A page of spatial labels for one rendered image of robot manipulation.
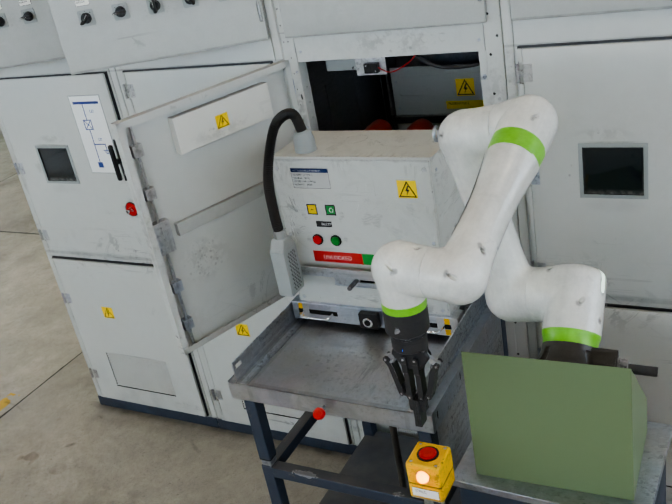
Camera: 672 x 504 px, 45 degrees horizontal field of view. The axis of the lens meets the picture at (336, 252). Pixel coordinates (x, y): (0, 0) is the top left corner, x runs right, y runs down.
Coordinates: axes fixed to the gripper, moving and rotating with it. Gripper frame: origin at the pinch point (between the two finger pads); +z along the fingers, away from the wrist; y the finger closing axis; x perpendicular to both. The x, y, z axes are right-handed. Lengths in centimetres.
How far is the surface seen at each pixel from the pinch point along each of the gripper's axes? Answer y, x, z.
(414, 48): 29, -87, -57
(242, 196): 81, -61, -20
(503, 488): -13.5, -9.8, 27.1
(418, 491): 1.3, 3.8, 20.0
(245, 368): 65, -24, 16
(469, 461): -3.1, -16.4, 27.1
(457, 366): 7.6, -40.7, 17.4
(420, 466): -0.1, 3.6, 12.6
